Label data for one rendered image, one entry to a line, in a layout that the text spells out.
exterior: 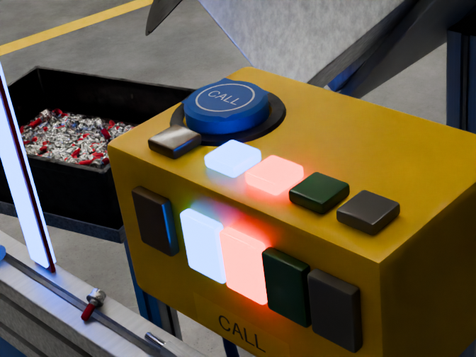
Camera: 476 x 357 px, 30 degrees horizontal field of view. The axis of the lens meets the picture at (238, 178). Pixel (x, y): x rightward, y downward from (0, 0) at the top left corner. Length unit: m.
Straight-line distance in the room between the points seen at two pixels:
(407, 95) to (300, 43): 2.01
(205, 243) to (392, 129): 0.10
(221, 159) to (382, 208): 0.08
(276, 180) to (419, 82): 2.48
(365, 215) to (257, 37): 0.45
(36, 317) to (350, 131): 0.38
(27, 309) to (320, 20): 0.33
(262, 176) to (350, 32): 0.40
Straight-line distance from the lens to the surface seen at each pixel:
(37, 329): 0.71
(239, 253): 0.37
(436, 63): 2.95
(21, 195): 0.67
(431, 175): 0.37
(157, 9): 0.95
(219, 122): 0.40
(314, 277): 0.34
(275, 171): 0.36
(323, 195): 0.35
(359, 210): 0.34
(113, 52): 3.30
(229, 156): 0.38
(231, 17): 0.77
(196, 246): 0.39
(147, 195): 0.40
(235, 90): 0.42
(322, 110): 0.42
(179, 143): 0.39
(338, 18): 0.76
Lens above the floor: 1.27
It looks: 32 degrees down
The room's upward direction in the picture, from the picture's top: 8 degrees counter-clockwise
